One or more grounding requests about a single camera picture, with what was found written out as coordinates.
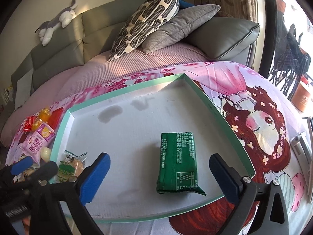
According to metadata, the red triangular snack packet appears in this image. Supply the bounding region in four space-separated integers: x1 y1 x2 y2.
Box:
23 116 37 132

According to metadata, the black cream patterned pillow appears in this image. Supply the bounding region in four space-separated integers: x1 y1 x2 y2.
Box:
108 0 179 61

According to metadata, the purple yellow snack packet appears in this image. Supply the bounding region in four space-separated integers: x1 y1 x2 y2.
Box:
36 122 55 142

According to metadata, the grey sofa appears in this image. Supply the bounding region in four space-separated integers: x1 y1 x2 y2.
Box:
11 0 259 90

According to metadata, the pink cartoon printed blanket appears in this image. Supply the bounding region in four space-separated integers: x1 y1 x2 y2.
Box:
8 61 312 234

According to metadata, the red patterned packet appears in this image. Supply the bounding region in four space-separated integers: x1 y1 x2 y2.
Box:
47 107 64 131

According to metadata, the clear cracker packet green trim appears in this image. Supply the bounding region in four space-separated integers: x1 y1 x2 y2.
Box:
57 150 87 183

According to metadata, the orange bread packet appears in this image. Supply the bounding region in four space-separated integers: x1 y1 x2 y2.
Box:
32 107 52 131

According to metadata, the mint green cardboard tray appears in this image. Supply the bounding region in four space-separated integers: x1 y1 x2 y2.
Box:
50 74 256 223

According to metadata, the yellow jelly cup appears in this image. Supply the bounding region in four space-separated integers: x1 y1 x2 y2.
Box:
40 146 51 162

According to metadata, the pink sofa seat cover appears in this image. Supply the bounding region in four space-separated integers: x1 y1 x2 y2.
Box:
1 42 208 147

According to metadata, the light grey small cushion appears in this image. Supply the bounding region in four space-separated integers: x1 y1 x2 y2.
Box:
14 69 33 110

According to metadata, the green snack packet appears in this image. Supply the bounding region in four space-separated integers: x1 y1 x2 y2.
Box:
156 132 206 196

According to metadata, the pink swiss roll packet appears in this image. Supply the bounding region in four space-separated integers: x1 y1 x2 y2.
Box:
19 131 52 163

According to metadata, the grey white plush toy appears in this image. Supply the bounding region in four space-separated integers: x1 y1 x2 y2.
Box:
34 0 77 47

